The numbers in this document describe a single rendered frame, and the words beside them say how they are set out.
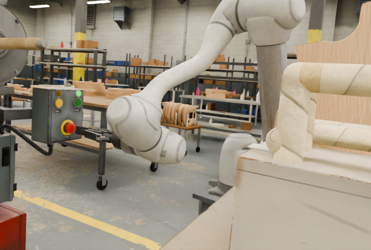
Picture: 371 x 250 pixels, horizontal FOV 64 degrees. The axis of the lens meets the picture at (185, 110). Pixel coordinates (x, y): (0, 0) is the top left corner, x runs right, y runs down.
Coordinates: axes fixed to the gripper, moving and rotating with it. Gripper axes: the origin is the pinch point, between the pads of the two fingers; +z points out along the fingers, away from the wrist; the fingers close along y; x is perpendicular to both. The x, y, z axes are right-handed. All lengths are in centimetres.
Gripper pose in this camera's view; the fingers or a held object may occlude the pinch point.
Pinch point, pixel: (83, 131)
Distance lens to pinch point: 115.3
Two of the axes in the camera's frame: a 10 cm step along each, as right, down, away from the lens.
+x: 0.8, -9.9, -0.9
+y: 4.7, -0.5, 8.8
